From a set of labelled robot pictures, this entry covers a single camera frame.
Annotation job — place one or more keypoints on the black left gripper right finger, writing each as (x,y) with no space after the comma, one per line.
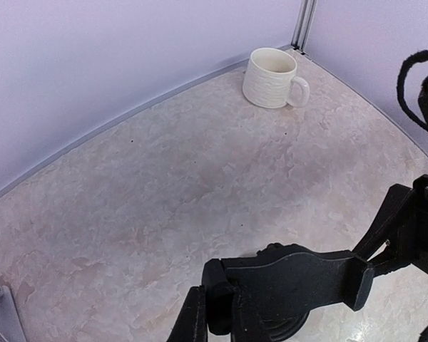
(246,324)

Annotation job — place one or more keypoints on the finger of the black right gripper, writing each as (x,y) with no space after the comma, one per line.
(394,222)
(385,263)

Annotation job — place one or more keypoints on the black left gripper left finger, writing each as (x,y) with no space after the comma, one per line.
(191,323)

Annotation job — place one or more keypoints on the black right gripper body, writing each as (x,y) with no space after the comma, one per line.
(418,255)

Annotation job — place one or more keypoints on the black round stand base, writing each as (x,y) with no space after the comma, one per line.
(285,283)

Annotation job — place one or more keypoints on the white folding phone stand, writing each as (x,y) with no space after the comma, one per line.
(10,325)

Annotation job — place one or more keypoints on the white ceramic mug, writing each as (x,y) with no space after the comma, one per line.
(271,80)

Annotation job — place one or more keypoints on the right aluminium frame post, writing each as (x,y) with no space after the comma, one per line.
(303,25)

